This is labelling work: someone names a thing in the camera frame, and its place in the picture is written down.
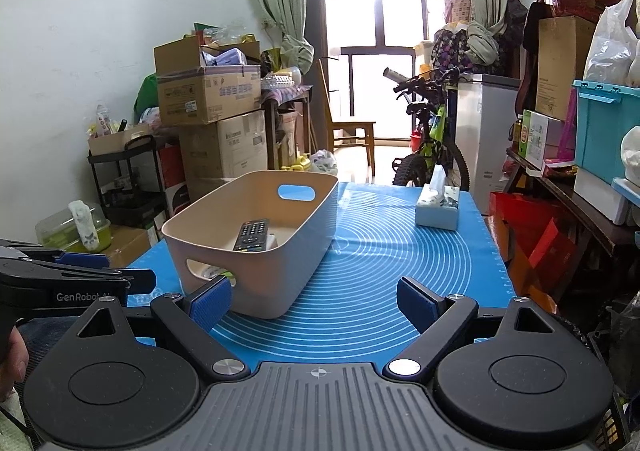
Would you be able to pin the white cloth bundle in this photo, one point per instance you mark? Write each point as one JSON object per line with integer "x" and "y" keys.
{"x": 632, "y": 151}

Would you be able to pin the pale plastic bag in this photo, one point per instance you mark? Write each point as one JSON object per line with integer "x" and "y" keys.
{"x": 324, "y": 163}

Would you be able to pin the dark wooden side table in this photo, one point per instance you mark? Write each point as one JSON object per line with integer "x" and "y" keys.
{"x": 560, "y": 187}

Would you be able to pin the orange paper bag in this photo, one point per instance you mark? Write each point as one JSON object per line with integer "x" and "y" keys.
{"x": 530, "y": 281}

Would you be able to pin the small dark wooden table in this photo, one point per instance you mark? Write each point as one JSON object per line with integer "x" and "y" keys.
{"x": 287, "y": 93}

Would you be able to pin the beige plastic basket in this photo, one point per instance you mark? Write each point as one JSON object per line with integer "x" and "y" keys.
{"x": 280, "y": 276}

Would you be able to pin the black utility cart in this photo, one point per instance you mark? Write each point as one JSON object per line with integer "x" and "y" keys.
{"x": 135, "y": 211}

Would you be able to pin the white usb charger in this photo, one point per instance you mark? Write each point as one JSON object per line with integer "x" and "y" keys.
{"x": 273, "y": 241}

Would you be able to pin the green white carton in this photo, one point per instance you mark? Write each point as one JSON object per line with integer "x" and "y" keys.
{"x": 532, "y": 141}

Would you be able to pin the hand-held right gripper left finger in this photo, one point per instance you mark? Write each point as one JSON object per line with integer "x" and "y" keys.
{"x": 212, "y": 303}

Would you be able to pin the red gift bag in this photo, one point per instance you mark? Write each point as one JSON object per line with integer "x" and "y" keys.
{"x": 530, "y": 226}

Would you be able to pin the balcony glass door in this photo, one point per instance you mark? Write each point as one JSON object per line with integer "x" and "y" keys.
{"x": 375, "y": 6}

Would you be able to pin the light blue shelf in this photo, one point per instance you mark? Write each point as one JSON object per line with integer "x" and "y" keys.
{"x": 630, "y": 191}

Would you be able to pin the white tissue box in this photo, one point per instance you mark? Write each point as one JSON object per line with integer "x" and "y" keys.
{"x": 437, "y": 218}

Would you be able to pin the person's left hand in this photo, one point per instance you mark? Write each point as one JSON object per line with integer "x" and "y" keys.
{"x": 12, "y": 361}

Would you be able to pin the floral cloth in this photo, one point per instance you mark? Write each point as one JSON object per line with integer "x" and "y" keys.
{"x": 450, "y": 51}

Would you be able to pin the black remote control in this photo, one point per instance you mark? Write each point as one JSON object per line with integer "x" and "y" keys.
{"x": 250, "y": 236}

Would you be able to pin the white plastic bag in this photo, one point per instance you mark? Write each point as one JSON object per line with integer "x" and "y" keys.
{"x": 607, "y": 51}

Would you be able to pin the pink plastic folder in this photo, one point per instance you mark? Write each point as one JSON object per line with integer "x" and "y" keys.
{"x": 567, "y": 131}

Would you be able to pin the yellow plastic jugs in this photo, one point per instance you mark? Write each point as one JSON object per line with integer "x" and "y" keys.
{"x": 300, "y": 163}

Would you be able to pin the red printed box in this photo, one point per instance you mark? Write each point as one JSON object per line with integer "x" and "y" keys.
{"x": 172, "y": 176}

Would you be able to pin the green black bicycle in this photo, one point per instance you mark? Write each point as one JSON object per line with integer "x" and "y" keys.
{"x": 430, "y": 141}

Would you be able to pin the clear plastic bag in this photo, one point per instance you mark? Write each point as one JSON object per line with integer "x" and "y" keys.
{"x": 625, "y": 331}

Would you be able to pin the open brown cardboard box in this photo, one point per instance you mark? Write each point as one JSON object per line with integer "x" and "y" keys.
{"x": 200, "y": 101}

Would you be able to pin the tall grey board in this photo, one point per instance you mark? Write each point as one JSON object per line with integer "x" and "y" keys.
{"x": 316, "y": 66}

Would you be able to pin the blue silicone mat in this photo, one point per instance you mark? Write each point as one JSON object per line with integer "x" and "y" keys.
{"x": 375, "y": 271}

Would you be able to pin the person's trouser leg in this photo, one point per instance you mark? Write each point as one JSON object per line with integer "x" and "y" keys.
{"x": 40, "y": 336}

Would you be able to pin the shallow cardboard box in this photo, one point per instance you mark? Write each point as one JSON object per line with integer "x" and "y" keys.
{"x": 115, "y": 141}

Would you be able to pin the red bucket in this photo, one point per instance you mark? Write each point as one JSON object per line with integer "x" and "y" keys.
{"x": 417, "y": 141}

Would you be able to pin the teal plastic storage bin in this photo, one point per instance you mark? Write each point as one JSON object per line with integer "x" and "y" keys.
{"x": 600, "y": 141}

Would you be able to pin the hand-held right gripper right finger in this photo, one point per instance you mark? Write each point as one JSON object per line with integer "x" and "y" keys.
{"x": 417, "y": 303}

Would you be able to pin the tall brown cardboard box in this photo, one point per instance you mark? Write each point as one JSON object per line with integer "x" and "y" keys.
{"x": 562, "y": 66}

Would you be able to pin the green bag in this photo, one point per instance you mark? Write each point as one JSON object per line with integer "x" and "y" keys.
{"x": 146, "y": 98}

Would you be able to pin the wooden chair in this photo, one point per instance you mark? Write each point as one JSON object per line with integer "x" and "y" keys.
{"x": 350, "y": 126}

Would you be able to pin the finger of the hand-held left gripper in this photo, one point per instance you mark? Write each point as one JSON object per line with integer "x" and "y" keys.
{"x": 82, "y": 260}
{"x": 142, "y": 280}

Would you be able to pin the white foam box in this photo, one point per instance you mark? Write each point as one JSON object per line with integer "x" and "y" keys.
{"x": 595, "y": 196}

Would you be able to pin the white cabinet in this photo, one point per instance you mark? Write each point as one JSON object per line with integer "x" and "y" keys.
{"x": 492, "y": 146}

